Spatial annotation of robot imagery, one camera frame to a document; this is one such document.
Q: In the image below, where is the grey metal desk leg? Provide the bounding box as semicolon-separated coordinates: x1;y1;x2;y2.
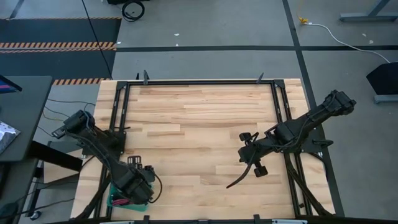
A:
339;0;398;22

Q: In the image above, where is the grey metal foot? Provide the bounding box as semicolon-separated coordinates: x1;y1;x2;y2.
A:
374;94;398;105

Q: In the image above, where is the yellow floor wire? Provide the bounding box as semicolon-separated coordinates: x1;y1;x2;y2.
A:
42;110;65;123

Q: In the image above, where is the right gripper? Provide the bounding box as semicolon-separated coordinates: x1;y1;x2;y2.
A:
238;132;271;178

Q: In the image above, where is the grey patterned pouch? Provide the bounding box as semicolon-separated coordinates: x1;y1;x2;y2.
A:
0;121;21;155

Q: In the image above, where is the black cable with red tie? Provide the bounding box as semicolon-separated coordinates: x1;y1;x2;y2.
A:
226;151;258;190

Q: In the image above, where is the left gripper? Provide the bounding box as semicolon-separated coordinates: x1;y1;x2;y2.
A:
117;154;156;205

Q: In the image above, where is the black metal table frame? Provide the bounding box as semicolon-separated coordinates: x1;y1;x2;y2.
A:
74;79;336;224

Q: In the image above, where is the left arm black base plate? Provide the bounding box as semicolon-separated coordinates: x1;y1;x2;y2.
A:
104;129;127;156

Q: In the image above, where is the green plastic bin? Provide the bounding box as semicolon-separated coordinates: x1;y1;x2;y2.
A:
106;182;152;213

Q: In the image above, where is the black floor wire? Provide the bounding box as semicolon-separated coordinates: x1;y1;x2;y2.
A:
46;98;96;113

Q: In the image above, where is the coiled black cable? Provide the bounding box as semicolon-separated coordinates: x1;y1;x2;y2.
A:
121;0;146;22

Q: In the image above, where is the black desk leg beam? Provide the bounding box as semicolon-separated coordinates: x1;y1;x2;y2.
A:
28;140;84;172

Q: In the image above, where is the black desk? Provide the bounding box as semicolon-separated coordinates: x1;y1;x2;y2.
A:
0;75;53;162

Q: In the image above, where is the dark screen device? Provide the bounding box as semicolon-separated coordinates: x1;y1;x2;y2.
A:
0;74;23;94

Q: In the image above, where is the black mat with hazard stripes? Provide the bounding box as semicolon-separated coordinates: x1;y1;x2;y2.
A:
0;17;123;86

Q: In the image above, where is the thin long black floor cable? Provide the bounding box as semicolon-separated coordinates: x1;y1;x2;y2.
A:
81;0;113;79

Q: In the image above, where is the yellow plug with cord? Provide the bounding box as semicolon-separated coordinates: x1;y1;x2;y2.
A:
297;0;310;26

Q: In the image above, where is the black box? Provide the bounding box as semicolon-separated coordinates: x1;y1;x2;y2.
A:
366;62;398;96

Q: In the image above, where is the white floor cable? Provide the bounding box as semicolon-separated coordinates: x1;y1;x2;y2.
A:
306;22;391;64

